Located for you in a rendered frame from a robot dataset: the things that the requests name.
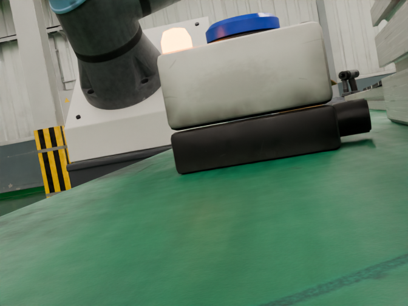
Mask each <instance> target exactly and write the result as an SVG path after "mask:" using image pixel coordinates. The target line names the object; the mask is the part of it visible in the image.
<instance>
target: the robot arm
mask: <svg viewBox="0 0 408 306"><path fill-rule="evenodd" d="M179 1H181V0H49V4H50V8H51V9H52V11H53V12H54V13H55V14H56V17H57V18H58V20H59V23H60V24H61V27H62V28H63V30H64V33H65V34H66V36H67V39H68V40H69V42H70V45H71V47H72V48H73V51H74V52H75V54H76V57H77V61H78V71H79V78H80V87H81V90H82V92H83V94H84V96H85V98H86V100H87V102H88V103H89V104H91V105H92V106H94V107H96V108H99V109H105V110H116V109H123V108H126V107H130V106H133V105H135V104H138V103H140V102H142V101H144V100H145V99H147V98H149V97H150V96H151V95H153V94H154V93H155V92H156V91H157V90H158V89H159V88H160V86H161V82H160V76H159V72H158V66H157V60H158V57H159V56H160V55H161V53H160V52H159V51H158V49H157V48H156V47H155V46H154V45H153V43H152V42H151V41H150V40H149V39H148V37H147V36H146V35H145V34H144V33H143V31H142V29H141V26H140V23H139V21H138V20H139V19H141V18H144V17H145V16H148V15H150V14H153V13H155V12H157V11H159V10H161V9H163V8H165V7H168V6H170V5H172V4H175V3H176V2H179Z"/></svg>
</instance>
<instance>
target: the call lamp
mask: <svg viewBox="0 0 408 306"><path fill-rule="evenodd" d="M161 47H162V51H163V53H167V52H172V51H175V50H181V49H186V48H190V47H192V42H191V37H190V36H189V34H188V33H187V31H186V30H185V29H184V28H173V29H170V30H167V31H165V32H163V36H162V39H161Z"/></svg>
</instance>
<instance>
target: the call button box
mask: <svg viewBox="0 0 408 306"><path fill-rule="evenodd" d="M157 66H158V72H159V76H160V82H161V89H162V93H163V99H164V103H165V109H166V115H167V119H168V124H169V126H170V128H171V129H172V130H175V131H180V130H184V129H190V128H195V129H190V130H186V131H180V132H175V133H173V134H172V135H171V145H172V151H173V155H174V161H175V168H176V170H177V172H178V173H179V174H189V173H194V172H201V171H208V170H213V169H220V168H227V167H231V166H239V165H245V164H250V163H257V162H264V161H269V160H276V159H280V158H287V157H295V156H299V155H306V154H314V153H318V152H325V151H332V150H336V149H337V148H340V145H341V137H345V136H349V135H356V134H363V133H367V132H370V130H371V129H372V125H371V119H370V112H369V106H368V104H367V100H365V99H364V98H361V99H357V100H350V101H344V102H340V103H334V104H333V105H332V106H331V105H322V104H327V103H328V102H329V101H331V100H332V96H333V91H332V84H331V79H330V72H329V68H328V61H327V54H326V50H325V43H324V36H323V32H322V27H321V26H320V24H319V23H318V22H314V21H306V22H302V23H299V24H296V25H291V26H287V27H282V28H279V29H273V30H263V31H258V32H251V33H244V34H241V35H236V36H230V37H227V38H224V39H220V40H217V41H214V42H211V43H209V44H204V45H200V46H195V47H190V48H186V49H181V50H175V51H172V52H167V53H163V54H161V55H160V56H159V57H158V60H157ZM318 105H322V106H318ZM312 106H316V107H312ZM305 107H309V108H305ZM301 108H305V109H301ZM295 109H299V110H295ZM291 110H293V111H291ZM285 111H288V112H285ZM278 112H282V113H278ZM274 113H278V114H274ZM268 114H272V115H268ZM261 115H266V116H261ZM257 116H261V117H257ZM251 117H255V118H251ZM244 118H249V119H244ZM241 119H244V120H241ZM234 120H238V121H234ZM228 121H232V122H228ZM224 122H228V123H224ZM217 123H222V124H217ZM211 124H214V125H211ZM207 125H211V126H207ZM201 126H205V127H201ZM197 127H199V128H197Z"/></svg>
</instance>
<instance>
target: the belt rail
mask: <svg viewBox="0 0 408 306"><path fill-rule="evenodd" d="M361 98H364V99H365V100H367V104H368V106H369V109H376V110H384V111H386V105H385V101H384V93H383V86H379V87H376V88H373V89H369V90H365V91H362V92H358V93H354V94H352V95H348V96H345V101H350V100H357V99H361Z"/></svg>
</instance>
